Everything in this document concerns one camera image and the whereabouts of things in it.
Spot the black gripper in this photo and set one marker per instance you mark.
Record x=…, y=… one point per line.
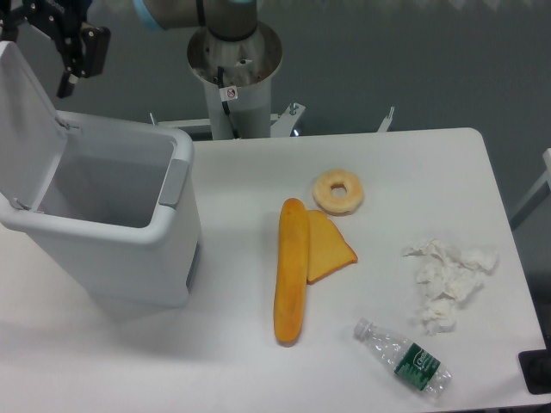
x=83, y=48

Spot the white trash can lid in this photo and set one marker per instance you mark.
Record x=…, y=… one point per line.
x=33, y=136

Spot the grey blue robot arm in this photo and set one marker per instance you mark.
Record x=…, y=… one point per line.
x=227, y=20

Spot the white trash can body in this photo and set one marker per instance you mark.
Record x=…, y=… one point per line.
x=118, y=210

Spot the pale glazed donut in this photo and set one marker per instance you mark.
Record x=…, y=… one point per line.
x=338, y=191

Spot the orange toast slice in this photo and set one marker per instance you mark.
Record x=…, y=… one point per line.
x=329, y=252

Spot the long orange baguette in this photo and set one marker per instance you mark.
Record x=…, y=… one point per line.
x=292, y=266

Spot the crumpled white tissue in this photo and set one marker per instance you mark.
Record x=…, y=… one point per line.
x=447, y=280

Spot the clear plastic water bottle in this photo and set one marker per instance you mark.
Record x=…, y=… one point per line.
x=405, y=359

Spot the white furniture leg right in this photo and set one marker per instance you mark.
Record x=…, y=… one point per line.
x=533, y=198

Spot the black device at table edge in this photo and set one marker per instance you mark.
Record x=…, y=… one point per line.
x=535, y=365

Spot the white frame bracket right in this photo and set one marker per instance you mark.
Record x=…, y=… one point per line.
x=387, y=121

